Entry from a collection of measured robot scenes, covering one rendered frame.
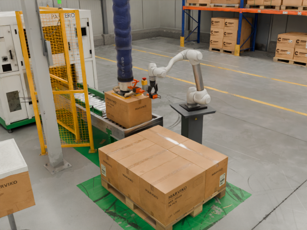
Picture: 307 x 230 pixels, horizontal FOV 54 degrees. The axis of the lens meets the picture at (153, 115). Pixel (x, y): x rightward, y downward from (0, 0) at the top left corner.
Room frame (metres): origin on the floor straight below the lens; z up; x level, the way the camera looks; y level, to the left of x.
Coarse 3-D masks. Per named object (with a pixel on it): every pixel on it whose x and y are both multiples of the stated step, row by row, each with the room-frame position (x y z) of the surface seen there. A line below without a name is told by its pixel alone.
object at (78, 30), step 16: (16, 16) 4.07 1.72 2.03; (64, 16) 4.12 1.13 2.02; (80, 32) 4.10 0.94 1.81; (80, 48) 4.10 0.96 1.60; (32, 80) 4.11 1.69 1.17; (64, 80) 4.12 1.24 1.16; (32, 96) 4.07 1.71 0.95; (64, 96) 4.12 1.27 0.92; (80, 96) 4.13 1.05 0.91; (80, 128) 4.13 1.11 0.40; (64, 144) 4.12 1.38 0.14; (80, 144) 4.11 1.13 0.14
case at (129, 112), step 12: (108, 96) 4.10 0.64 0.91; (132, 96) 3.97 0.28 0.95; (144, 96) 3.96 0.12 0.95; (108, 108) 4.12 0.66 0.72; (120, 108) 3.88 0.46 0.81; (132, 108) 3.77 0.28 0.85; (144, 108) 3.90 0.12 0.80; (120, 120) 3.89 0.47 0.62; (132, 120) 3.76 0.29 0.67; (144, 120) 3.89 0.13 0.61
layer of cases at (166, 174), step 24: (120, 144) 3.33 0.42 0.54; (144, 144) 3.32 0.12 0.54; (168, 144) 3.31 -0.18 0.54; (192, 144) 3.29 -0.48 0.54; (120, 168) 2.89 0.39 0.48; (144, 168) 2.78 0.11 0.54; (168, 168) 2.76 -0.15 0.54; (192, 168) 2.75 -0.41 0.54; (216, 168) 2.84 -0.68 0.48; (144, 192) 2.57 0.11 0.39; (168, 192) 2.36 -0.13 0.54; (192, 192) 2.59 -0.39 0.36; (168, 216) 2.36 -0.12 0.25
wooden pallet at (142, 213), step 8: (104, 184) 3.18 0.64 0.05; (112, 192) 3.06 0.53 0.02; (120, 192) 2.92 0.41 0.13; (216, 192) 2.86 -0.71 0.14; (224, 192) 2.97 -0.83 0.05; (120, 200) 2.93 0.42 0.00; (128, 200) 2.80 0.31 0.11; (136, 208) 2.76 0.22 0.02; (192, 208) 2.60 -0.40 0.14; (200, 208) 2.68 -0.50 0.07; (144, 216) 2.62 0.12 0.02; (152, 216) 2.48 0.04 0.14; (184, 216) 2.51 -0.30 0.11; (192, 216) 2.62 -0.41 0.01; (152, 224) 2.50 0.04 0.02; (160, 224) 2.39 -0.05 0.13
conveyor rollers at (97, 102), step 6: (78, 96) 5.18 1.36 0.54; (84, 96) 5.17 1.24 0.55; (90, 96) 5.15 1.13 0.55; (96, 96) 5.14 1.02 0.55; (90, 102) 4.85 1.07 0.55; (96, 102) 4.90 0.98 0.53; (102, 102) 4.88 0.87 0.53; (102, 108) 4.57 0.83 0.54; (96, 114) 4.32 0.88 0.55; (102, 114) 4.35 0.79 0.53; (108, 120) 4.10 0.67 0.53; (120, 126) 3.91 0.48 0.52
